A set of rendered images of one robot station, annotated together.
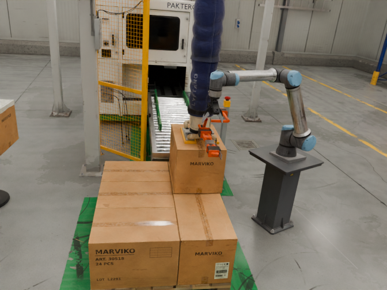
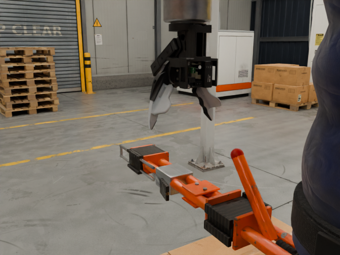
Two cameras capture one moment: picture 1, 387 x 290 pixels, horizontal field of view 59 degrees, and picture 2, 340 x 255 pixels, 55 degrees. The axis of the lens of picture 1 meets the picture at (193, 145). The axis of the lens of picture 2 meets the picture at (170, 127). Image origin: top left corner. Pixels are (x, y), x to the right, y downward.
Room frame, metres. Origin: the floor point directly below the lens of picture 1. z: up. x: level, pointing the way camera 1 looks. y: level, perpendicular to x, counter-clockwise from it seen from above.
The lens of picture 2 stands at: (2.97, -0.38, 1.38)
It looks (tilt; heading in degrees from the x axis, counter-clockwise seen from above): 14 degrees down; 159
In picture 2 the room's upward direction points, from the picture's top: straight up
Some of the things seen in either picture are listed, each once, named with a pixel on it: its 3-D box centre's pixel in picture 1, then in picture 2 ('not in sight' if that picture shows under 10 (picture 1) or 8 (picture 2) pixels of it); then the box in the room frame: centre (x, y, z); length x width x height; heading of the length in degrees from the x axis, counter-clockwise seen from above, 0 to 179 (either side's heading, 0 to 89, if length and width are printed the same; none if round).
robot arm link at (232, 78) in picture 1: (229, 79); not in sight; (2.45, -0.22, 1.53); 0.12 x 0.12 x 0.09; 30
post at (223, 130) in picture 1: (222, 141); not in sight; (3.80, -0.34, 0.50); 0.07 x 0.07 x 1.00; 10
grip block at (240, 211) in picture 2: (204, 132); (237, 217); (2.53, -0.08, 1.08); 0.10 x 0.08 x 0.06; 100
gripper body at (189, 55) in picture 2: (213, 104); (189, 57); (2.39, -0.12, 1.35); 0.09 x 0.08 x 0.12; 10
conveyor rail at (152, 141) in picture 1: (151, 122); not in sight; (4.25, 0.58, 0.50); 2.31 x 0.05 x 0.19; 10
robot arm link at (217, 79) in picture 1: (216, 81); not in sight; (2.39, -0.12, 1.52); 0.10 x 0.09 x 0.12; 120
